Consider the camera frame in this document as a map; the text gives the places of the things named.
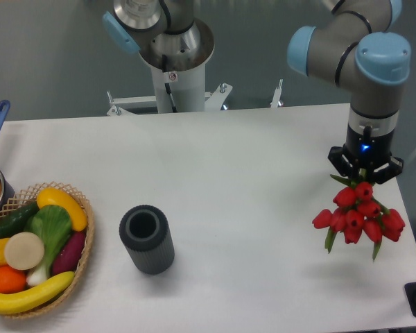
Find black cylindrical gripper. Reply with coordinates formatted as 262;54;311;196
328;114;404;185

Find red tulip bouquet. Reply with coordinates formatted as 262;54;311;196
312;171;406;260

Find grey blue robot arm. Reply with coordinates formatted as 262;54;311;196
102;1;411;185

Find dark grey ribbed vase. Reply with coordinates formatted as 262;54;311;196
119;205;175;275

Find purple sweet potato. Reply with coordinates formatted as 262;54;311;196
51;232;86;275

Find green bok choy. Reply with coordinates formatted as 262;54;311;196
24;205;72;287

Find woven wicker basket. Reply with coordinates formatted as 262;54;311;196
0;182;95;318

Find beige round disc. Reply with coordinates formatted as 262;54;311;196
4;232;44;271

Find green cucumber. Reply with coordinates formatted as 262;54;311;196
0;202;39;239

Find orange fruit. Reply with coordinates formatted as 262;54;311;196
0;266;26;294

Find yellow banana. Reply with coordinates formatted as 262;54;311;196
0;271;75;315

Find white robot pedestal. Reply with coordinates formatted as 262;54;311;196
106;62;284;117

